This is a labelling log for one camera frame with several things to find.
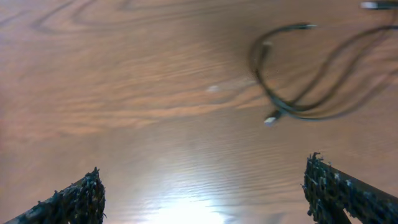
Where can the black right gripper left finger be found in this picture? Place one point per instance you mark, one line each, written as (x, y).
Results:
(82, 202)

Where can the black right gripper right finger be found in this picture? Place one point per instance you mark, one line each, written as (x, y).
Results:
(333, 196)

